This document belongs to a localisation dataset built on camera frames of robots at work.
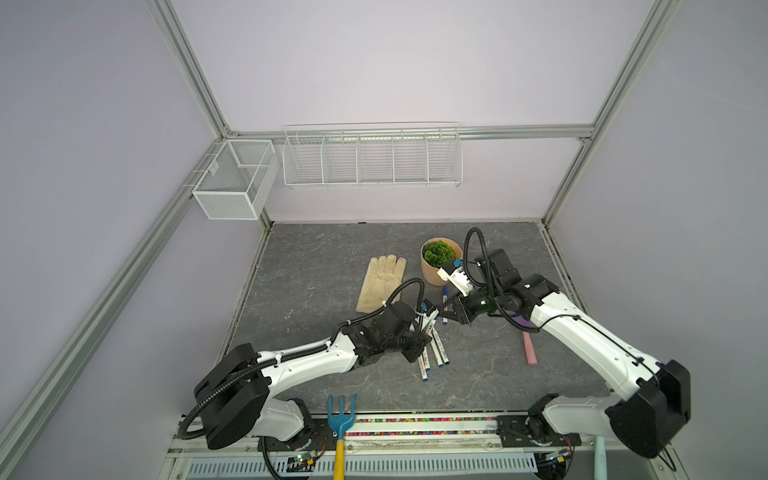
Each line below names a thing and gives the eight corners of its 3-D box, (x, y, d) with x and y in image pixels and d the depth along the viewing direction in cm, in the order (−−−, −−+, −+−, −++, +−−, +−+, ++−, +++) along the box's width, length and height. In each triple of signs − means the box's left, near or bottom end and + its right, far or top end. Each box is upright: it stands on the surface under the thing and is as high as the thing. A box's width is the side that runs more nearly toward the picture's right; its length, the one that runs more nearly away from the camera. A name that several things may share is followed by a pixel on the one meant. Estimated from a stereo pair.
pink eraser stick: (528, 364, 87) (531, 361, 85) (522, 335, 93) (525, 331, 91) (534, 364, 87) (537, 361, 85) (527, 335, 93) (530, 331, 90)
